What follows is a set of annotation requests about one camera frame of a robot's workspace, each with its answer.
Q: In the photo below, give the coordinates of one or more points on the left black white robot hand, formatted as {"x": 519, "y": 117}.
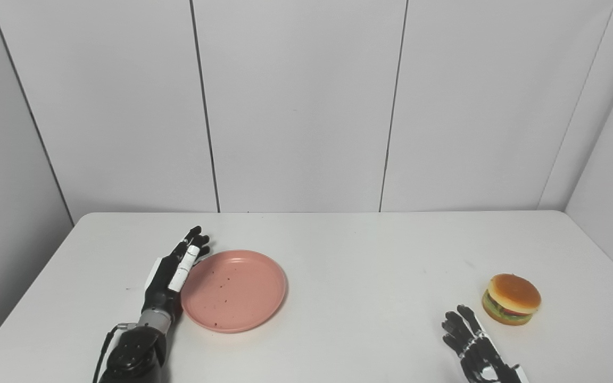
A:
{"x": 171, "y": 276}

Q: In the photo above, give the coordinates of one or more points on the pink round plate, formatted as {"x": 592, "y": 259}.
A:
{"x": 233, "y": 291}

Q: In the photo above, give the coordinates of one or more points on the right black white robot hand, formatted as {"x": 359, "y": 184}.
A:
{"x": 477, "y": 348}

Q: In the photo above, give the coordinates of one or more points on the toy hamburger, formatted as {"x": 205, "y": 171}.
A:
{"x": 511, "y": 299}

